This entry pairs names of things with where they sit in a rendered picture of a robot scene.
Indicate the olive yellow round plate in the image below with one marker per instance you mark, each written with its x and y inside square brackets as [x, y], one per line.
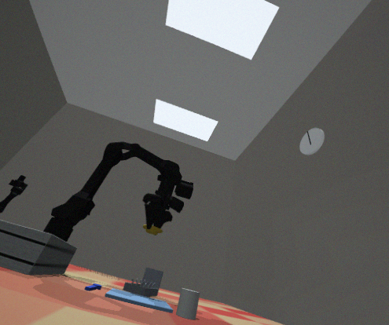
[154, 230]

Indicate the blue rectangular mat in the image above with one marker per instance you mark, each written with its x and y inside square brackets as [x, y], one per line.
[136, 299]

